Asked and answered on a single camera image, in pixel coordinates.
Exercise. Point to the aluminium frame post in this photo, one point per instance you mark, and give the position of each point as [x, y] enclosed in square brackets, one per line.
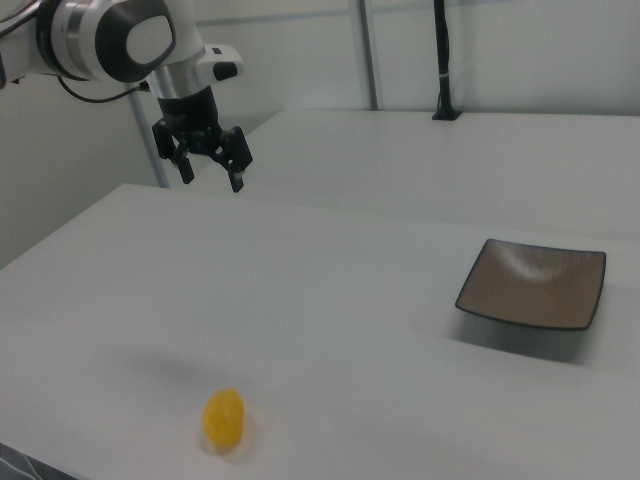
[149, 150]

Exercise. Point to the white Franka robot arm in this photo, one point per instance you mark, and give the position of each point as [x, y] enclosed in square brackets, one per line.
[100, 40]

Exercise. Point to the black table clamp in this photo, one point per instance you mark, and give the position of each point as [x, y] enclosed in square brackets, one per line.
[443, 60]

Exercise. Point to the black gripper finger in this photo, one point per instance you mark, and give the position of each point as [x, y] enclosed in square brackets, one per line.
[235, 155]
[186, 170]

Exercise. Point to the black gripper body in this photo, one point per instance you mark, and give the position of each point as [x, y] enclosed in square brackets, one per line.
[189, 112]

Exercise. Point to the brown square ceramic plate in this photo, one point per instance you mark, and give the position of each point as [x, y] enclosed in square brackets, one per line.
[535, 285]

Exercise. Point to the yellow lemon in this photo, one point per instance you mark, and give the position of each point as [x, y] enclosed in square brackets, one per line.
[223, 416]

